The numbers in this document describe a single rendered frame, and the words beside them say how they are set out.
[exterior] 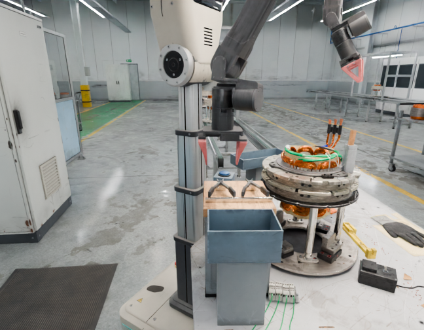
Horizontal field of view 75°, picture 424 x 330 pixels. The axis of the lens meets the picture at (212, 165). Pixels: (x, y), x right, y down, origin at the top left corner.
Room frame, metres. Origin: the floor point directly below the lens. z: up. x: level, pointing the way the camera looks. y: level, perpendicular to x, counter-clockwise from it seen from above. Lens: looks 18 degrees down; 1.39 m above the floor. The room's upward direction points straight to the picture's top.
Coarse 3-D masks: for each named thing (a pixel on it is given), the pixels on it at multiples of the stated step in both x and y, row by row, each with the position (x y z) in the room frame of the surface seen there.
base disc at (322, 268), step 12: (288, 216) 1.09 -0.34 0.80; (288, 228) 1.00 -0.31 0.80; (300, 228) 1.00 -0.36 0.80; (348, 240) 0.90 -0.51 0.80; (348, 252) 0.83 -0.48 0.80; (276, 264) 0.76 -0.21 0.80; (288, 264) 0.76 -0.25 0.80; (300, 264) 0.76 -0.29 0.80; (312, 264) 0.76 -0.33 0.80; (324, 264) 0.76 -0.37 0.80; (336, 264) 0.76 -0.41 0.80; (348, 264) 0.76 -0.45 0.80
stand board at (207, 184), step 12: (204, 192) 0.74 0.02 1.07; (216, 192) 0.74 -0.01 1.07; (228, 192) 0.74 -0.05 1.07; (240, 192) 0.74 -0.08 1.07; (252, 192) 0.74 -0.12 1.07; (204, 204) 0.66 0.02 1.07; (216, 204) 0.66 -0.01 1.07; (228, 204) 0.66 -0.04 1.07; (240, 204) 0.66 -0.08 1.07; (252, 204) 0.66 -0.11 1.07; (264, 204) 0.66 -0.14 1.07; (204, 216) 0.64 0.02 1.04
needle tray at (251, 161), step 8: (248, 152) 1.20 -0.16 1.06; (256, 152) 1.22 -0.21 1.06; (264, 152) 1.24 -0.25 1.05; (272, 152) 1.26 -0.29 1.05; (280, 152) 1.24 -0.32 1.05; (232, 160) 1.15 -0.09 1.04; (240, 160) 1.09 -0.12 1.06; (248, 160) 1.08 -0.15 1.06; (256, 160) 1.10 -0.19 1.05; (240, 168) 1.09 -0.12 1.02; (248, 168) 1.08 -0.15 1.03; (256, 168) 1.12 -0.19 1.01; (248, 176) 1.17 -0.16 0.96; (256, 176) 1.12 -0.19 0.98
